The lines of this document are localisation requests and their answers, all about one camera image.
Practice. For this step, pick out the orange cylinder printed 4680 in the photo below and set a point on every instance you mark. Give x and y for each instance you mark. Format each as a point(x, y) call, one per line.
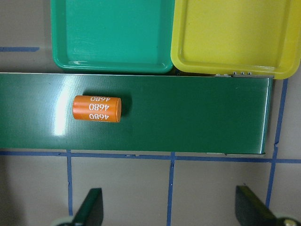
point(95, 108)

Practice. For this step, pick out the green plastic tray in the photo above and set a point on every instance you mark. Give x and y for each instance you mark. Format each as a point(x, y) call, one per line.
point(116, 36)

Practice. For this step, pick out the yellow plastic tray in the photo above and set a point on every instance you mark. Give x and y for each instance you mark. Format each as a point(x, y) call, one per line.
point(260, 37)

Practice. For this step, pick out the green conveyor belt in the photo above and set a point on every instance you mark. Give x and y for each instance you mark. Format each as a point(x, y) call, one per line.
point(159, 113)

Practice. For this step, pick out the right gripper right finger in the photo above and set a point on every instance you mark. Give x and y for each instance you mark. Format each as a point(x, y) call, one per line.
point(251, 211)

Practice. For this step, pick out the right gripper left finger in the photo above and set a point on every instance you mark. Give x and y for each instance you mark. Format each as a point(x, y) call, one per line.
point(90, 212)

